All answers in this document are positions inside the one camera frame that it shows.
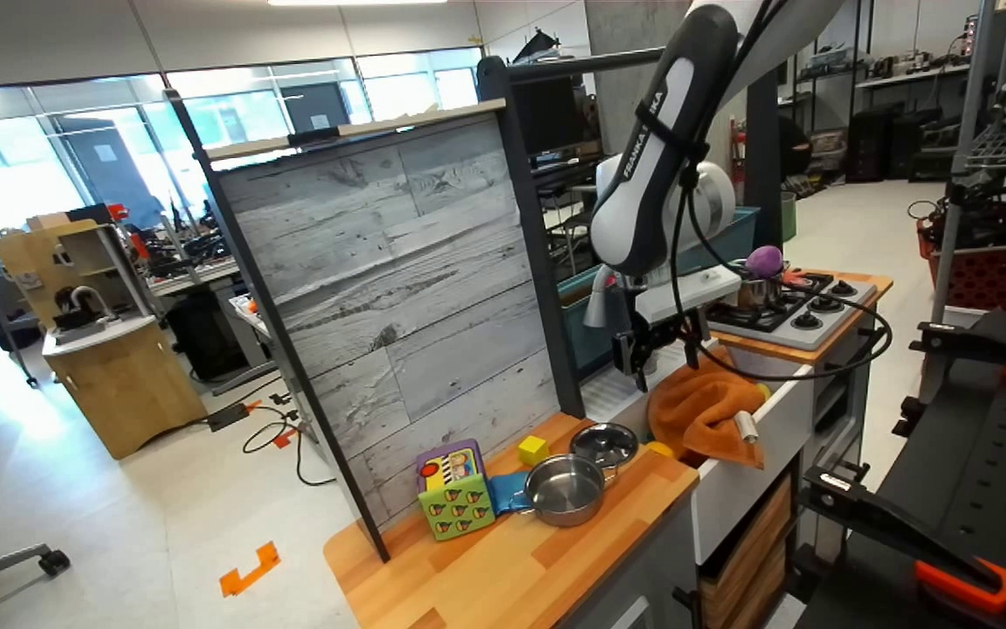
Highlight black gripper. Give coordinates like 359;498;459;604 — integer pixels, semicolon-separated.
616;303;718;395

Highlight teal plastic bin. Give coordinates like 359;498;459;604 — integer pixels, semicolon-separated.
554;263;645;379
669;202;765;284

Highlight colourful toy box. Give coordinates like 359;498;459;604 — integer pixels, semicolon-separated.
413;438;498;546

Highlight grey wood-print panel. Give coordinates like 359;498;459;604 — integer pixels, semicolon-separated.
200;99;586;566

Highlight wheeled chair base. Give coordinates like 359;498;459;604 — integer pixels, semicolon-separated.
0;537;74;597

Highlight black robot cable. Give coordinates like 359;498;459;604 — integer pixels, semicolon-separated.
665;152;897;386

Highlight black metal rod frame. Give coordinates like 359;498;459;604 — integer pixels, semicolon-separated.
489;46;787;424

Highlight grey toy stove top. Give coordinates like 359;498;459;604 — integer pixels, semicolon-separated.
707;270;880;355

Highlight wooden toy cabinet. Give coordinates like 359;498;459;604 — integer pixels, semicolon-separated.
0;209;208;461

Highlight black perforated table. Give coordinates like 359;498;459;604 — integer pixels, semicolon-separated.
798;309;1006;629

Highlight purple plush ball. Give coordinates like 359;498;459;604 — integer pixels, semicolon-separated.
743;241;788;284

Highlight steel bowl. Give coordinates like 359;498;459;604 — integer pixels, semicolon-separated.
524;454;607;532

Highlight blue flat toy piece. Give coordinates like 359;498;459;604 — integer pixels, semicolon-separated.
487;467;536;517

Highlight orange towel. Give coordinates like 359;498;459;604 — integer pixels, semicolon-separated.
642;359;775;472

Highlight grey toy faucet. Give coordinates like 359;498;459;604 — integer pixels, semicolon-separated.
579;263;623;336

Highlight yellow toy cube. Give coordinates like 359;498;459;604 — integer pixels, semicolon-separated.
512;433;552;467

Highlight steel pot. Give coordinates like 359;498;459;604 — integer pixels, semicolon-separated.
734;274;775;311

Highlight wooden play kitchen counter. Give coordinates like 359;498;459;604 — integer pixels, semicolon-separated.
321;270;897;629

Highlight white toy sink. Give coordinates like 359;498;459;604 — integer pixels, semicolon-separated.
612;345;821;569

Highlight red crate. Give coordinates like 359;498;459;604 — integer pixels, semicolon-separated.
944;238;1006;315

